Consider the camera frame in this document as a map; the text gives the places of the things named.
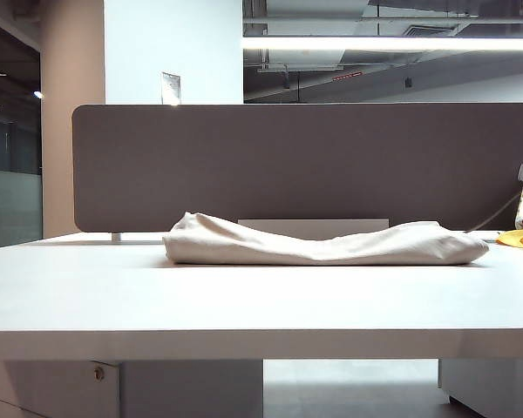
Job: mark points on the red ceiling sign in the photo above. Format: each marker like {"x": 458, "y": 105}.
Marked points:
{"x": 348, "y": 75}

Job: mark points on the white cabinet with caster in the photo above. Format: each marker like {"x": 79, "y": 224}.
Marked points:
{"x": 492, "y": 387}

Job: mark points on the dark glass door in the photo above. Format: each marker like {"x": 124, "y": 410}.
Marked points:
{"x": 15, "y": 152}

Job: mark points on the beige T-shirt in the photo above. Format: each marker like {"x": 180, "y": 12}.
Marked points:
{"x": 322, "y": 247}

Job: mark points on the metal partition foot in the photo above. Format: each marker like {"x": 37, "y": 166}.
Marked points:
{"x": 116, "y": 237}

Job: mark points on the grey partition bracket plate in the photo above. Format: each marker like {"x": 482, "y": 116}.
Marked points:
{"x": 314, "y": 226}

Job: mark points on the yellow cloth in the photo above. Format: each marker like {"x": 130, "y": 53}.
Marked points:
{"x": 516, "y": 238}

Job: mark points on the ceiling air vent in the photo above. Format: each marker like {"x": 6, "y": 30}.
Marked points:
{"x": 427, "y": 29}

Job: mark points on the white ceiling light strip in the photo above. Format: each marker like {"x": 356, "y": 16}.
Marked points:
{"x": 375, "y": 43}

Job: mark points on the round metal drawer lock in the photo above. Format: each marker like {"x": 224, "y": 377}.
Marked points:
{"x": 98, "y": 373}

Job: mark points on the white wall notice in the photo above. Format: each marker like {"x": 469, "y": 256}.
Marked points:
{"x": 171, "y": 87}

